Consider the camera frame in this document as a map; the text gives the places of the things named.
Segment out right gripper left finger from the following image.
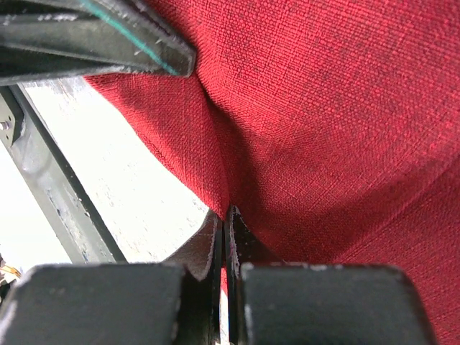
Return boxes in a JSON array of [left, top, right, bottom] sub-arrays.
[[1, 212, 222, 344]]

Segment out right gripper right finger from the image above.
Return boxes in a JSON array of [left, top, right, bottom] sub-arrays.
[[224, 206, 437, 344]]

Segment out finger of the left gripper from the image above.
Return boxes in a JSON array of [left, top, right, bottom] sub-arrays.
[[1, 1, 196, 86]]

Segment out red cloth napkin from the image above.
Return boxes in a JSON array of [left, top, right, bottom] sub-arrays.
[[88, 1, 459, 344]]

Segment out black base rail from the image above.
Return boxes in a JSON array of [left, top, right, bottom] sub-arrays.
[[1, 85, 126, 264]]

